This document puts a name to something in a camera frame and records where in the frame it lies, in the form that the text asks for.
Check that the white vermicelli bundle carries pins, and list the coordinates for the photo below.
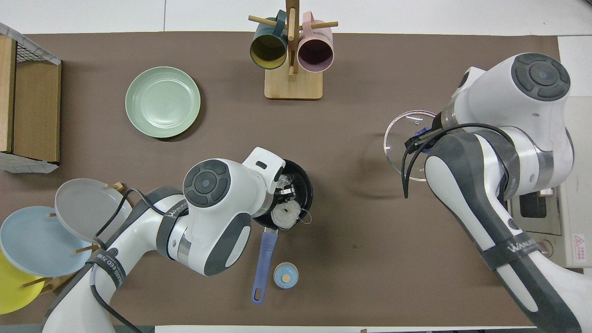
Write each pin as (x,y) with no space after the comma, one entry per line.
(285,177)
(286,216)

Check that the wooden mug tree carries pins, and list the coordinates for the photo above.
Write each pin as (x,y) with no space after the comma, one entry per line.
(293,85)

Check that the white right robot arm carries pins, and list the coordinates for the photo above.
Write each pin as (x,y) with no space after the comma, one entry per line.
(522,115)

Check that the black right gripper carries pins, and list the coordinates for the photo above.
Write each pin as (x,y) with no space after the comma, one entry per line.
(422,142)

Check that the brown table mat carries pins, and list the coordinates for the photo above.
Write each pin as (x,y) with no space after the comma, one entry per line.
(360,259)

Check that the grey patterned cloth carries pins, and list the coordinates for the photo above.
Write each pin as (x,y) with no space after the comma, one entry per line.
(27,165)

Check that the blue plate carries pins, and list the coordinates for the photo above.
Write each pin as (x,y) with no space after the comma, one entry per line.
(37,240)

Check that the small blue knob lid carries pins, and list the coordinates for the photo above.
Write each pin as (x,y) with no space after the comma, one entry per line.
(286,275)

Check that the green plate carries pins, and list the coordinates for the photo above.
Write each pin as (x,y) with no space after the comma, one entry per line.
(163,101)

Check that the beige toaster oven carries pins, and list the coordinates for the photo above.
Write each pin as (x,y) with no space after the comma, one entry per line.
(555,222)

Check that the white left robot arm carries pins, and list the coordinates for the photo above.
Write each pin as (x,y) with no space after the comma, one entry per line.
(217,217)

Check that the yellow plate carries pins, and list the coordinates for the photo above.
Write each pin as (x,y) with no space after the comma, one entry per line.
(14,289)

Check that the grey plate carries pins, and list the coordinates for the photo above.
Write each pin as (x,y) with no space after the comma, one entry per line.
(85,208)

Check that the pink mug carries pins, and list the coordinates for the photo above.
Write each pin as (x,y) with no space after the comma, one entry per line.
(315,53)

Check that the wooden shelf box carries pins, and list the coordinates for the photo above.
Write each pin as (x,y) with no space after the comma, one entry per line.
(37,111)

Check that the teal mug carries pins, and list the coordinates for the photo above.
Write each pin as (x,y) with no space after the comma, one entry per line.
(268,51)

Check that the wooden plate rack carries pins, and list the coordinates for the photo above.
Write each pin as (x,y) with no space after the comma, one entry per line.
(115,187)

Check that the glass lid with blue knob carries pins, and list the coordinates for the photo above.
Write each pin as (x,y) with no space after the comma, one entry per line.
(402,138)

